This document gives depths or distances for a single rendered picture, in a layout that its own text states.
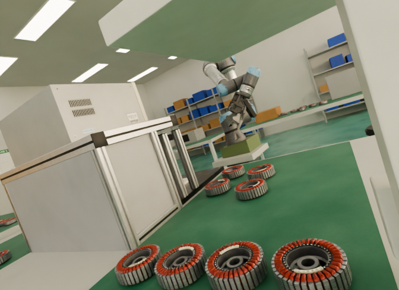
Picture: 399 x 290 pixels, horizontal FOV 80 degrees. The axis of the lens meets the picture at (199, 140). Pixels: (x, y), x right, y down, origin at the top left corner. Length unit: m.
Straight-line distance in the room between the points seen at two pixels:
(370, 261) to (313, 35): 7.35
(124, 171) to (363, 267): 0.64
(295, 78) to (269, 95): 0.87
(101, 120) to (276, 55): 7.06
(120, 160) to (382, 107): 0.70
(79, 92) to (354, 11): 0.86
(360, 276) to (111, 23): 0.49
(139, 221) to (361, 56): 0.74
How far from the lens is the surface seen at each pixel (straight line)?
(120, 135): 0.82
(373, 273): 0.47
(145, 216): 0.85
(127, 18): 0.33
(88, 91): 0.99
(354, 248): 0.52
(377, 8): 0.26
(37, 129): 1.03
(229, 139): 1.71
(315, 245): 0.48
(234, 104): 1.33
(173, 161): 1.00
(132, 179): 0.83
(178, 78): 9.02
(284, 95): 7.69
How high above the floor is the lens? 1.04
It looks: 4 degrees down
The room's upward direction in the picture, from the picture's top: 19 degrees counter-clockwise
